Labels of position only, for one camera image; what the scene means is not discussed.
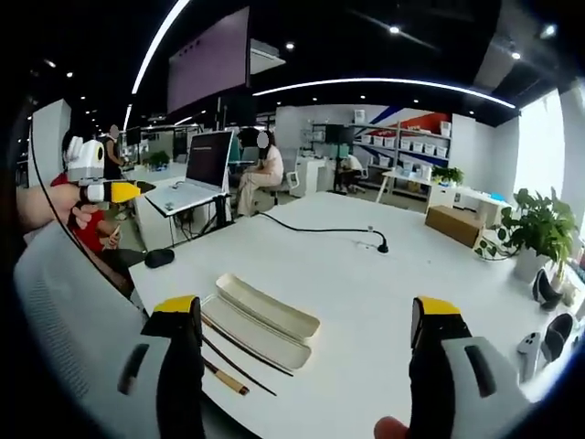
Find grey smartphone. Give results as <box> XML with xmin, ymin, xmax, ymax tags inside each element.
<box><xmin>516</xmin><ymin>332</ymin><xmax>543</xmax><ymax>384</ymax></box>

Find dark thin chopstick utensil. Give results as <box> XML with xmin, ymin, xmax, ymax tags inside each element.
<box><xmin>201</xmin><ymin>314</ymin><xmax>294</xmax><ymax>378</ymax></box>
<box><xmin>201</xmin><ymin>336</ymin><xmax>279</xmax><ymax>398</ymax></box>

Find black curved object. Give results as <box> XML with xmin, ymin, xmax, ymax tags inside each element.
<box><xmin>531</xmin><ymin>268</ymin><xmax>564</xmax><ymax>313</ymax></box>
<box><xmin>540</xmin><ymin>312</ymin><xmax>575</xmax><ymax>363</ymax></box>

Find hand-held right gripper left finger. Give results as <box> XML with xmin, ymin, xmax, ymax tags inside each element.
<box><xmin>90</xmin><ymin>294</ymin><xmax>205</xmax><ymax>439</ymax></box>

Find green potted plant white pot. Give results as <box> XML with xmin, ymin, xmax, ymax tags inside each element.
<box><xmin>473</xmin><ymin>186</ymin><xmax>580</xmax><ymax>284</ymax></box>

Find thin black cable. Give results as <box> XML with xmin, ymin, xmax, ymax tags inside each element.
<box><xmin>27</xmin><ymin>113</ymin><xmax>138</xmax><ymax>298</ymax></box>

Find large hanging screen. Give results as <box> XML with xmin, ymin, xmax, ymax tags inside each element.
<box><xmin>165</xmin><ymin>5</ymin><xmax>252</xmax><ymax>115</ymax></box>

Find beige cutlery case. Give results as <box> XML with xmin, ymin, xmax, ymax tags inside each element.
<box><xmin>200</xmin><ymin>273</ymin><xmax>322</xmax><ymax>372</ymax></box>

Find person's right hand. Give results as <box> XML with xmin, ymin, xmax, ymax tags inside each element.
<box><xmin>374</xmin><ymin>414</ymin><xmax>411</xmax><ymax>439</ymax></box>

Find wooden-handled utensil with dark end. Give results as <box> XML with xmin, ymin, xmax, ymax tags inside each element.
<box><xmin>202</xmin><ymin>358</ymin><xmax>251</xmax><ymax>397</ymax></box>

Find shelf with white boxes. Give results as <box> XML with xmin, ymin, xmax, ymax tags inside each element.
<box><xmin>350</xmin><ymin>108</ymin><xmax>453</xmax><ymax>196</ymax></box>

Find white laptop on stand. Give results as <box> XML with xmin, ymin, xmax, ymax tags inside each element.
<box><xmin>144</xmin><ymin>130</ymin><xmax>235</xmax><ymax>217</ymax></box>

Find black desk cable with base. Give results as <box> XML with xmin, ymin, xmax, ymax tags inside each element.
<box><xmin>254</xmin><ymin>211</ymin><xmax>390</xmax><ymax>255</ymax></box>

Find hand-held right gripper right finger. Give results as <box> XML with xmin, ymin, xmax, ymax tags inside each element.
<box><xmin>408</xmin><ymin>295</ymin><xmax>532</xmax><ymax>439</ymax></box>

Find brown cardboard box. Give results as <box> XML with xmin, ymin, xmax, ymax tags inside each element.
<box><xmin>424</xmin><ymin>205</ymin><xmax>486</xmax><ymax>250</ymax></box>

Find person's left hand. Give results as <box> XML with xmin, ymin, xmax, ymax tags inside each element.
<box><xmin>68</xmin><ymin>200</ymin><xmax>111</xmax><ymax>230</ymax></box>

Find black pouch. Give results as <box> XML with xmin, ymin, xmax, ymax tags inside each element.
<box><xmin>144</xmin><ymin>248</ymin><xmax>176</xmax><ymax>270</ymax></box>

